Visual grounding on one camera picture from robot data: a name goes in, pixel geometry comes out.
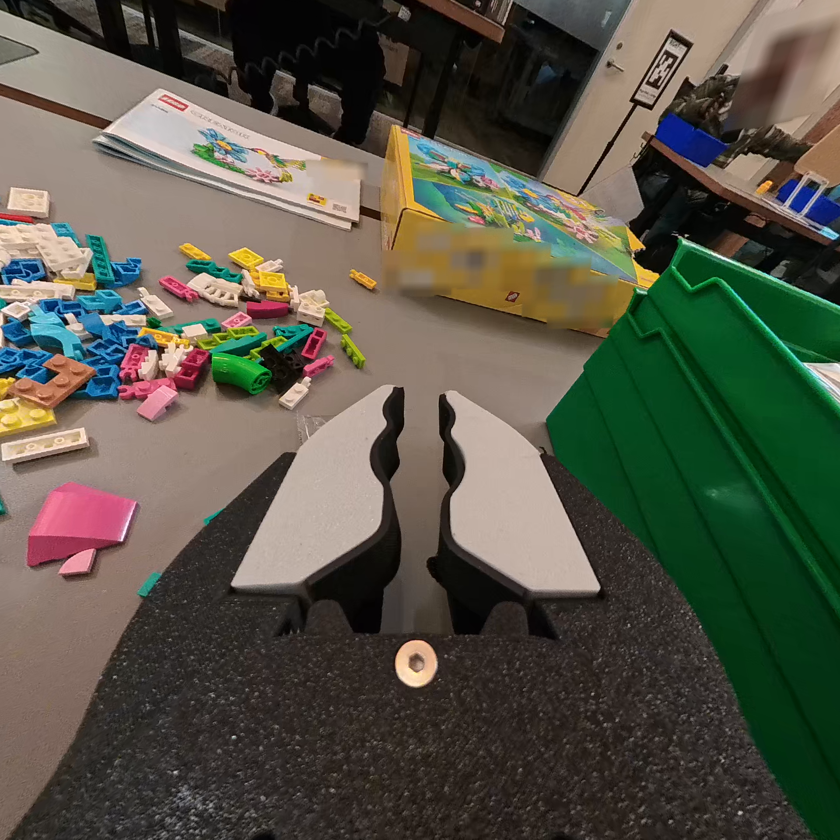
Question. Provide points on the white door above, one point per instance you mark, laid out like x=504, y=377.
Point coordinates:
x=610, y=118

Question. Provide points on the long white lego plate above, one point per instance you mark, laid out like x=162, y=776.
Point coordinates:
x=46, y=445

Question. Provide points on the clear acrylic stand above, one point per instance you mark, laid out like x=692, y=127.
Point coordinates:
x=808, y=193

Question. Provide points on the small teal lego piece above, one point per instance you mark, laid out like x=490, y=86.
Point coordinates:
x=149, y=584

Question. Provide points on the small pink lego tile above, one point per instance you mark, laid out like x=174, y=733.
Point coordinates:
x=79, y=563

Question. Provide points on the lego instruction booklets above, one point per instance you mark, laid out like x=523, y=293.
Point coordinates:
x=223, y=151

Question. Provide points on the green plastic bin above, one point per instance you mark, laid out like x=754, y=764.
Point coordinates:
x=689, y=426

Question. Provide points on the small yellow lego clip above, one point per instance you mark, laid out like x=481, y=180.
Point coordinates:
x=363, y=279

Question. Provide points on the wooden background table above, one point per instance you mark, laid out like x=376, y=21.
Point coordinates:
x=722, y=184
x=472, y=23

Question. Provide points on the tan book stand board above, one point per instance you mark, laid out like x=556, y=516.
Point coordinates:
x=820, y=154

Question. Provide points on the pile of colourful lego pieces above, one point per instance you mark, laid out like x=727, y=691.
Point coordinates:
x=98, y=308

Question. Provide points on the large pink lego slope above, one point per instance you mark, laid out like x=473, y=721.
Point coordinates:
x=79, y=522

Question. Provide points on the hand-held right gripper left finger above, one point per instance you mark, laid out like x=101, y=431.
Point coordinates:
x=308, y=512

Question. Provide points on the tag sign on black stand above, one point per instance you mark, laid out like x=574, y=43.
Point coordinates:
x=668, y=69

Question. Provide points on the blue plastic bin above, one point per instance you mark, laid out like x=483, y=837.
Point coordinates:
x=823, y=207
x=689, y=141

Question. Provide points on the yellow lego box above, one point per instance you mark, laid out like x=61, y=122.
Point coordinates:
x=459, y=177

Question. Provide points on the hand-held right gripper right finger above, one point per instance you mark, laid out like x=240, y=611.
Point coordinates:
x=518, y=518

